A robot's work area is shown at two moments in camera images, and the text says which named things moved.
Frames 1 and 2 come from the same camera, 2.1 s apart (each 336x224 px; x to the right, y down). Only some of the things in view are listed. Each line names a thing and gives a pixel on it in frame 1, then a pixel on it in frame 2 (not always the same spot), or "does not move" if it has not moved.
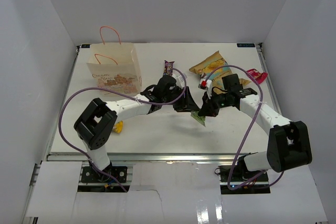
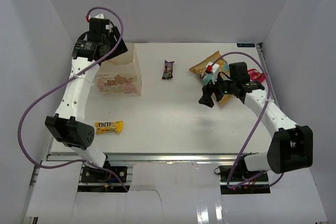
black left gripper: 188,105 → 116,34
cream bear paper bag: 115,66 does not move
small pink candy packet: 259,77 does not move
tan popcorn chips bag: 209,65 does not move
